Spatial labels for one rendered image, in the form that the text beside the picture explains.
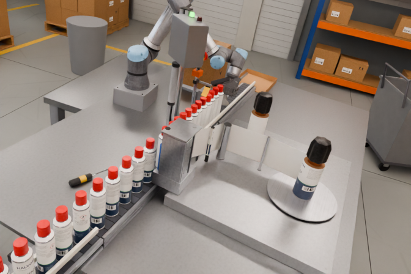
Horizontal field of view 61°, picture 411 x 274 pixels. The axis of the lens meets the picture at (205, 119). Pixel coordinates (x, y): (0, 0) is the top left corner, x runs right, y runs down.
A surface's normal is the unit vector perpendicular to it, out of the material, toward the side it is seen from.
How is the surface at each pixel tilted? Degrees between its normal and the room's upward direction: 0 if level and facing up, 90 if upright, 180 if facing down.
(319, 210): 0
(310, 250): 0
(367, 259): 0
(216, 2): 90
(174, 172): 90
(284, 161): 90
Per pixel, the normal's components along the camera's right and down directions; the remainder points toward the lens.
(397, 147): 0.00, 0.54
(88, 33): 0.34, 0.57
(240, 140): -0.36, 0.41
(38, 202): 0.16, -0.86
